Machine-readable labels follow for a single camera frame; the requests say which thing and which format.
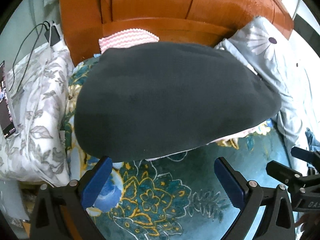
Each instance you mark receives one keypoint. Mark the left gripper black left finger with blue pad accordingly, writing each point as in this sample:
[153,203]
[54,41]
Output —
[60,212]

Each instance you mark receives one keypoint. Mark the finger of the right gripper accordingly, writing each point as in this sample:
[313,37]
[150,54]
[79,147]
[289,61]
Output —
[284,174]
[308,156]

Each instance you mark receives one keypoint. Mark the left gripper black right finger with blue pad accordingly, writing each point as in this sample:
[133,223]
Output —
[277,221]

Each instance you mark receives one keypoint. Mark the black and white fleece jacket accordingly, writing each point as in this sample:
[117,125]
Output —
[161,98]

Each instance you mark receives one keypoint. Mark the person's right hand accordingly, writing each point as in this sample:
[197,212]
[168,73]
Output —
[309,226]

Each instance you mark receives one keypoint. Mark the blue denim garment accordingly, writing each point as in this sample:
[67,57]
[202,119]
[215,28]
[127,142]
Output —
[313,143]

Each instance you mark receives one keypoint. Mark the grey blue daisy duvet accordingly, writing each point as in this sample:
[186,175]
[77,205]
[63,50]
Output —
[262,48]

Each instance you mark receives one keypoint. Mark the black smartphone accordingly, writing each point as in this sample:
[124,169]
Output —
[7,122]

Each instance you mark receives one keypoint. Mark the teal floral blanket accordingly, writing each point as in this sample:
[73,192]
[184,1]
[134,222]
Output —
[176,196]

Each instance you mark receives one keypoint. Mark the white grey leaf pillow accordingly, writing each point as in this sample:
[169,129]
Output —
[38,93]

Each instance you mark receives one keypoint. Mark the orange wooden headboard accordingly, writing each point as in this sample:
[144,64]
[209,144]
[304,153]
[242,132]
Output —
[206,22]

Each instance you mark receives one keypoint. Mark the black power adapter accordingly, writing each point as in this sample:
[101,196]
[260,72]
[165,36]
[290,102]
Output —
[52,35]

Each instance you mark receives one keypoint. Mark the pink white striped folded garment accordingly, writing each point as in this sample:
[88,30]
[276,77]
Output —
[126,39]

